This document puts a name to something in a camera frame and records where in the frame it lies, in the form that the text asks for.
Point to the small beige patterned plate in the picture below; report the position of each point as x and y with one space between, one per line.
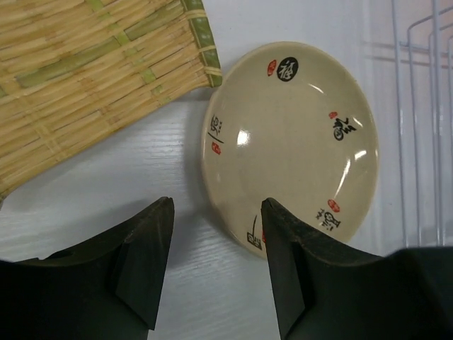
289 122

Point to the white wire dish rack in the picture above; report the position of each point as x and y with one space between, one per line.
408 49

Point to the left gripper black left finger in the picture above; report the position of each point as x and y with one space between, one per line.
107 287

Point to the green yellow woven-pattern plate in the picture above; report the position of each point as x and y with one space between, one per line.
75 72

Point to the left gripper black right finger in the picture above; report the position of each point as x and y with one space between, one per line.
325 289

